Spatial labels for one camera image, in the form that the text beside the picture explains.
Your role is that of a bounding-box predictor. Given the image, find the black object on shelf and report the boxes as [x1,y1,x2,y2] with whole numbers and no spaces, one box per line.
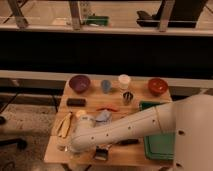
[136,0,208,28]

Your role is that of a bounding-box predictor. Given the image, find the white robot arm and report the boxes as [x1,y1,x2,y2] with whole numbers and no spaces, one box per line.
[70,94,213,171]

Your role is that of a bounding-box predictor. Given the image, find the white paper cup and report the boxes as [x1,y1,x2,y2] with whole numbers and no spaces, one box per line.
[118,74,131,90]

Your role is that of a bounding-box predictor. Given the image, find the black rectangular block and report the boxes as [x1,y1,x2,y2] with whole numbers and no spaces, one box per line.
[66,98,86,107]

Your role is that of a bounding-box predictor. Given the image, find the purple bowl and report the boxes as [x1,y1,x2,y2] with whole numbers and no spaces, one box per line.
[69,75,91,93]

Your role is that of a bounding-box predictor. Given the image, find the silver fork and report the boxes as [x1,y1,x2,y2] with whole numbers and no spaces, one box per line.
[57,145,68,152]

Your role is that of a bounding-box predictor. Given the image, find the green object on shelf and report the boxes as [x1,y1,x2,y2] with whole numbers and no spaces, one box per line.
[84,15,109,26]

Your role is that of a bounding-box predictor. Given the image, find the red-brown bowl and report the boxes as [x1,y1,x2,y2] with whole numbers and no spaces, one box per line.
[148,78,168,96]

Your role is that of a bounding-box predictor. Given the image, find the orange fruit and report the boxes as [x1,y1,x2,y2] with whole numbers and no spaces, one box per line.
[75,110,87,118]

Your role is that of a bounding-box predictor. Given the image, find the yellow banana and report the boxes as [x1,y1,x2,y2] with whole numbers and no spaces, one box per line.
[55,112,73,138]

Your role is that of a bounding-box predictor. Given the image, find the blue plastic cup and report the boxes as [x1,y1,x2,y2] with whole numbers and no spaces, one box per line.
[101,80,111,94]

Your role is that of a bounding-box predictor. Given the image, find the green plastic tray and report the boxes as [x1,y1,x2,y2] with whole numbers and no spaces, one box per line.
[138,100,176,162]

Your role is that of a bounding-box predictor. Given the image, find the crumpled blue-grey cloth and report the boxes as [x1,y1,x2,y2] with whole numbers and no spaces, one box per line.
[95,110,112,126]

